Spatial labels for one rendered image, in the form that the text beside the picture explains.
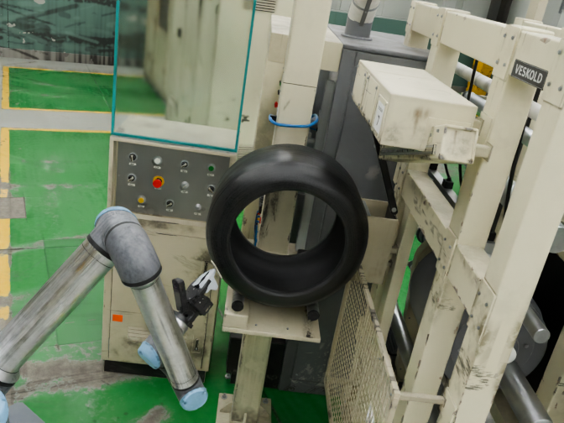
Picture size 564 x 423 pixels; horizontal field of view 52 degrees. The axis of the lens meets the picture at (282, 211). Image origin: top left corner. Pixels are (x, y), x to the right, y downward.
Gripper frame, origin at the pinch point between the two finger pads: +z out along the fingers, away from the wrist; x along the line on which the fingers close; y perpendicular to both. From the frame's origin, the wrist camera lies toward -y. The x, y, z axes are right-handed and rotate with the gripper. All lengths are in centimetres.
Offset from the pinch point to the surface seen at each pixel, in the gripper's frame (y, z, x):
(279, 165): -17.8, 34.6, 21.5
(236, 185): -19.9, 22.5, 11.4
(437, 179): 51, 99, 18
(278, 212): 14.5, 41.1, -11.6
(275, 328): 35.3, 1.9, 4.4
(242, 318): 22.7, -3.7, 1.0
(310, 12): -44, 87, 15
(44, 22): -52, 339, -827
